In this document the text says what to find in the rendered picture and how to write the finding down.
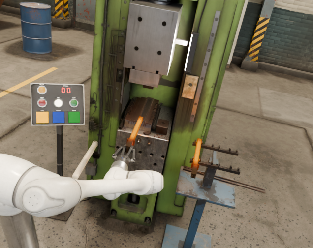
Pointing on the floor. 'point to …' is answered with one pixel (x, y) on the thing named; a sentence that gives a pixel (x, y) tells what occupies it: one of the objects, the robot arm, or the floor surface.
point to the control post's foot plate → (62, 215)
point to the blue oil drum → (36, 27)
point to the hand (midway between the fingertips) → (129, 145)
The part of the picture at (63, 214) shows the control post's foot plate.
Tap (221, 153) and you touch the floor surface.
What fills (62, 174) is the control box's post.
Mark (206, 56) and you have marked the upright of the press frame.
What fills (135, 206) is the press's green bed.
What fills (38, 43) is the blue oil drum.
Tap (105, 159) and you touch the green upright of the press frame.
